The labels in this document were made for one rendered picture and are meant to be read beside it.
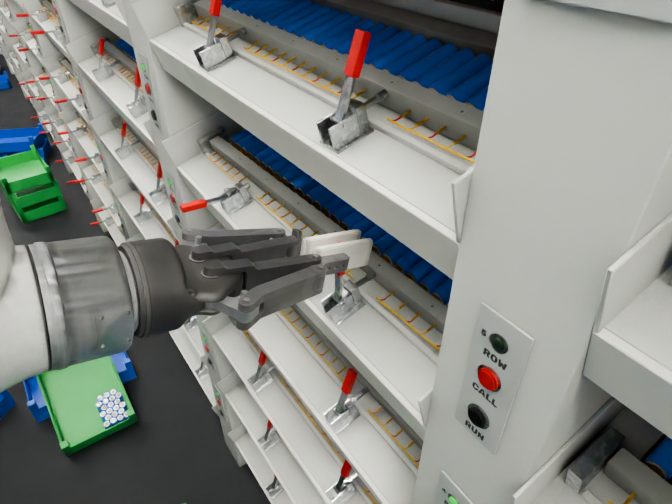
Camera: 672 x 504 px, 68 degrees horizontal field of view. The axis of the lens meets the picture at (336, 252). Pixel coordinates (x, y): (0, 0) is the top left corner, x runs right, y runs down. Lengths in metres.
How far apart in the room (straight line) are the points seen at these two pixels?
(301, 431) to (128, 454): 0.81
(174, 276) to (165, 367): 1.44
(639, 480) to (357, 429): 0.36
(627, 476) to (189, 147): 0.74
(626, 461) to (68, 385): 1.57
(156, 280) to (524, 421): 0.27
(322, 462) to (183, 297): 0.57
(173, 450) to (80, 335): 1.26
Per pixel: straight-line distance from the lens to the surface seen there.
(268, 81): 0.58
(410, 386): 0.50
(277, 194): 0.69
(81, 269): 0.37
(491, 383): 0.36
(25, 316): 0.36
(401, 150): 0.42
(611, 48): 0.25
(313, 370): 0.76
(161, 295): 0.39
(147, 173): 1.32
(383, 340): 0.53
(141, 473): 1.61
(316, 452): 0.92
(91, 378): 1.77
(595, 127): 0.26
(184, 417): 1.68
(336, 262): 0.47
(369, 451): 0.69
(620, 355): 0.30
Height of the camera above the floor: 1.32
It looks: 37 degrees down
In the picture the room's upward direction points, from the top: straight up
